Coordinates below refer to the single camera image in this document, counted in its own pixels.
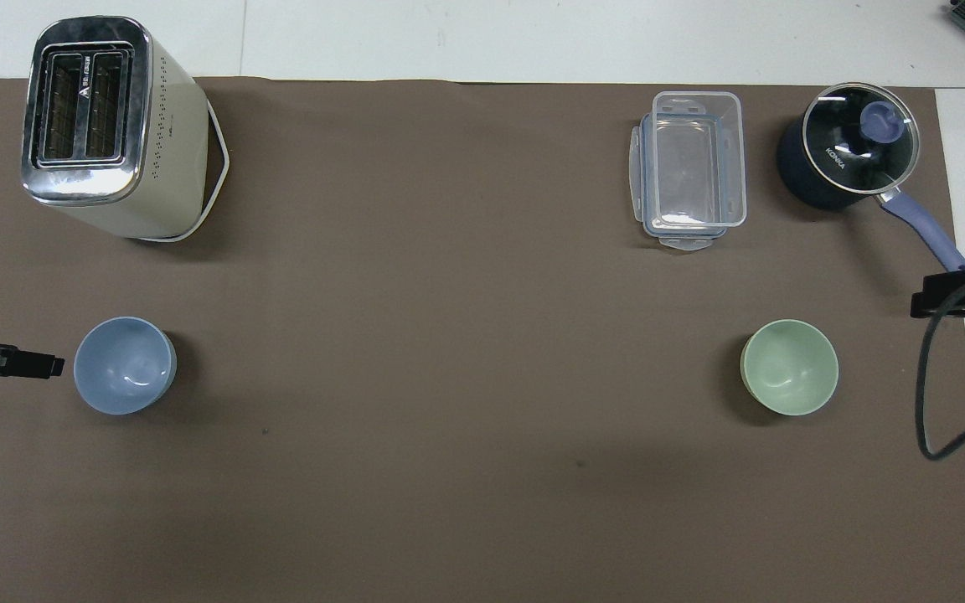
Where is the white power cord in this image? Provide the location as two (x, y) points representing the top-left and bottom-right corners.
(132, 102), (231, 245)

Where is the green bowl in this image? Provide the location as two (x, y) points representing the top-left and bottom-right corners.
(740, 319), (840, 417)

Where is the glass pot lid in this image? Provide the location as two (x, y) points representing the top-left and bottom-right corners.
(802, 82), (921, 196)

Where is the clear plastic container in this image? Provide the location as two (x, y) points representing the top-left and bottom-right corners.
(651, 90), (749, 230)

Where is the blue bowl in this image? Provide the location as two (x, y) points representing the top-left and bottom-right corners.
(74, 316), (178, 416)

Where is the clear container lid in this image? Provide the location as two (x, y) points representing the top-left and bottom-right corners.
(631, 112), (731, 252)

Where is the cream and chrome toaster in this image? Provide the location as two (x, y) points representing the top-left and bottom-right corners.
(21, 16), (212, 241)

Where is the dark blue saucepan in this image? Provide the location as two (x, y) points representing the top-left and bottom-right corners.
(777, 81), (965, 273)

